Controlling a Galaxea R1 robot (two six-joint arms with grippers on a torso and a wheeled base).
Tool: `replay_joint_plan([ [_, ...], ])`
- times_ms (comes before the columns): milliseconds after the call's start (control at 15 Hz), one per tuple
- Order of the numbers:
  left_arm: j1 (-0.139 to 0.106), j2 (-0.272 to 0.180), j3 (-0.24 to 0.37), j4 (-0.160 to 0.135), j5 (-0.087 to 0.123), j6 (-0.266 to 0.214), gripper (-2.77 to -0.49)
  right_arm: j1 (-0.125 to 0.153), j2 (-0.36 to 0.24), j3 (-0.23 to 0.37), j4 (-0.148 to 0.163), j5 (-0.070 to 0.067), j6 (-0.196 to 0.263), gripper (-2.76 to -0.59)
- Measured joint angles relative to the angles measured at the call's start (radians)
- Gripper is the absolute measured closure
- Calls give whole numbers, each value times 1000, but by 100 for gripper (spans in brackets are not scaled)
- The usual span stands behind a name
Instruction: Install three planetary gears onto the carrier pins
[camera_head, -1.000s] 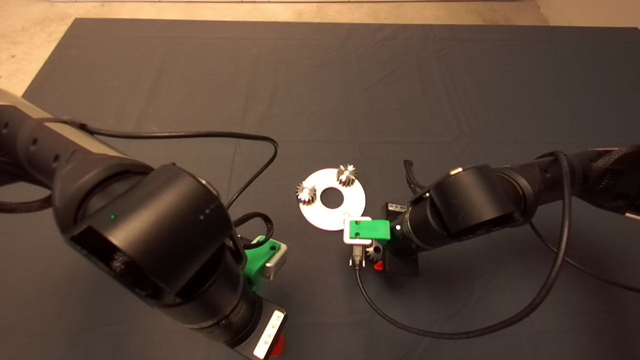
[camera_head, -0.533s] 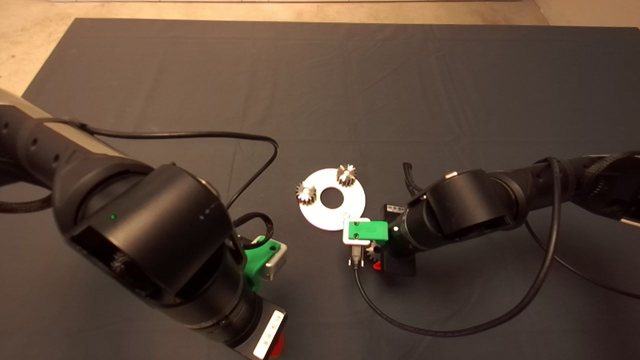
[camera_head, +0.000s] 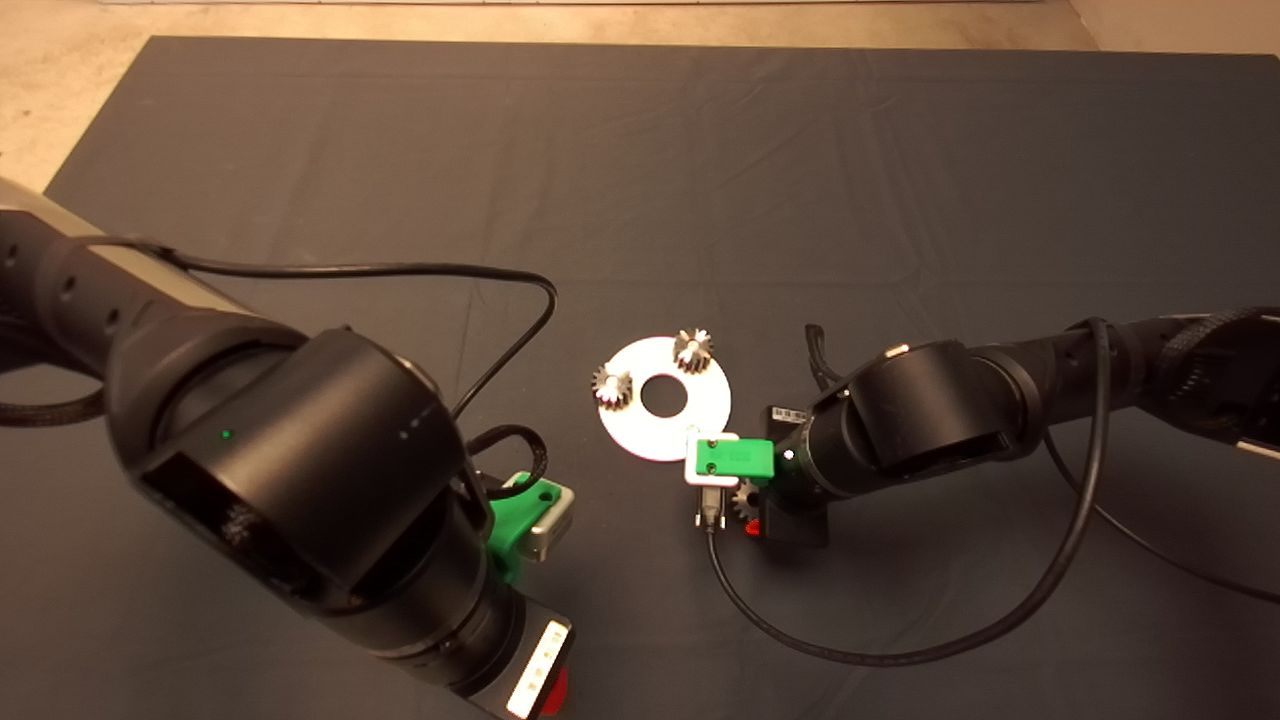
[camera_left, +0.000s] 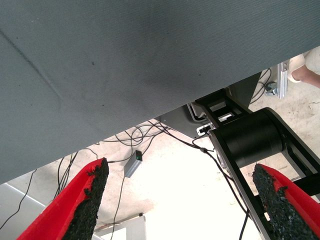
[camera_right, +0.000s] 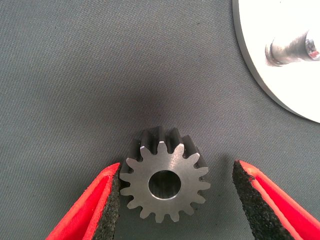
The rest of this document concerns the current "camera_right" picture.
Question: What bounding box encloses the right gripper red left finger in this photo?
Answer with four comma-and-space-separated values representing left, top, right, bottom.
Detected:
45, 162, 122, 240

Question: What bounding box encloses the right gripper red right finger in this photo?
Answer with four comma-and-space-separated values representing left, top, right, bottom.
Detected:
232, 159, 320, 240

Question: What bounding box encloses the round metal carrier plate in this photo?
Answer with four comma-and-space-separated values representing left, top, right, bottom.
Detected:
232, 0, 320, 124

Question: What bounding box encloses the dark grey table cloth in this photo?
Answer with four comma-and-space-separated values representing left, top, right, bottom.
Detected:
0, 0, 320, 240

